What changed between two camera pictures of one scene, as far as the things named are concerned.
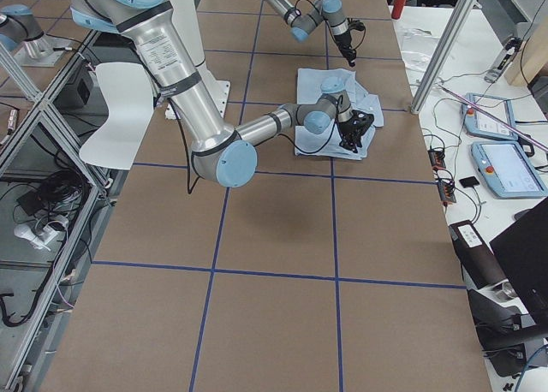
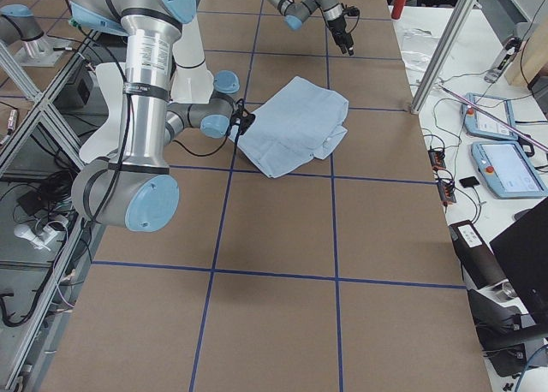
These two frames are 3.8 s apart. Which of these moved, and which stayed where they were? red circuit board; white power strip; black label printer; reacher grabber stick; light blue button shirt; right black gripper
Moved: light blue button shirt; right black gripper
Stayed: red circuit board; white power strip; black label printer; reacher grabber stick
